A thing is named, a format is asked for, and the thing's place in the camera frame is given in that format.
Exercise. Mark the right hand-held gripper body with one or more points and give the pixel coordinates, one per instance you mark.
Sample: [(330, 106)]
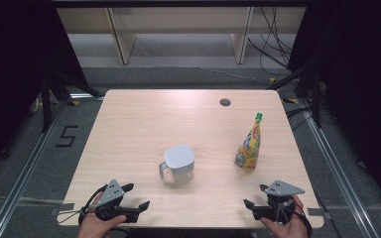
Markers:
[(279, 200)]

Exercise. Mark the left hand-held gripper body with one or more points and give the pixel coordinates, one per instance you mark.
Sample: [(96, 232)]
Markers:
[(110, 193)]

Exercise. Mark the yellow pouch with green cap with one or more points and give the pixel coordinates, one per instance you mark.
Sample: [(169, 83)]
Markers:
[(249, 147)]

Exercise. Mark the clear jar with grey lid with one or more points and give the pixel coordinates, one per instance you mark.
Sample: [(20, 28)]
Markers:
[(178, 162)]

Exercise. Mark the person's right hand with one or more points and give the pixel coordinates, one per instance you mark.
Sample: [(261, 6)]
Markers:
[(292, 228)]

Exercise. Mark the person's left hand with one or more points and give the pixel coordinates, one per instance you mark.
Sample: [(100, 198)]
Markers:
[(96, 228)]

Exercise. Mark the grey tape piece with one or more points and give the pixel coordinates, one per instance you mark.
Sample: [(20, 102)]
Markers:
[(63, 208), (319, 212)]

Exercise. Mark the yellow black floor tape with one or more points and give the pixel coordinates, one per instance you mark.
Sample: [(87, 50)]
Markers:
[(272, 80), (290, 100), (75, 103)]

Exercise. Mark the black metal stand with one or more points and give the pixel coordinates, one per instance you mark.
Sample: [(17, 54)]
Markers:
[(46, 105), (316, 99)]

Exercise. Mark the black curtain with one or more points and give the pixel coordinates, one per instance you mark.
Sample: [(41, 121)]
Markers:
[(13, 66), (360, 82)]

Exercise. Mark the light wooden shelf unit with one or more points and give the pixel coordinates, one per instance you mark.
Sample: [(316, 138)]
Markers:
[(178, 20)]

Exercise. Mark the aluminium floor rail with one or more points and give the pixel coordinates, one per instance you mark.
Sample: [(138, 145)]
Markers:
[(340, 172), (23, 172)]

